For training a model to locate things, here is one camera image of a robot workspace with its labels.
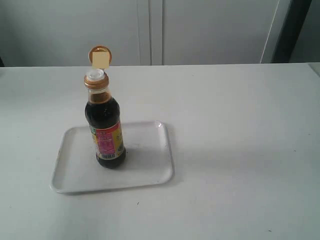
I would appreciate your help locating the dark soy sauce bottle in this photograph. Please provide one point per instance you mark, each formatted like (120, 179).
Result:
(102, 112)

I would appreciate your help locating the white rectangular plastic tray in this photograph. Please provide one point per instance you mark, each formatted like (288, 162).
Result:
(148, 160)

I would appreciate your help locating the white cabinet doors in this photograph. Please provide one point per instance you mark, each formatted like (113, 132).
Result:
(35, 33)

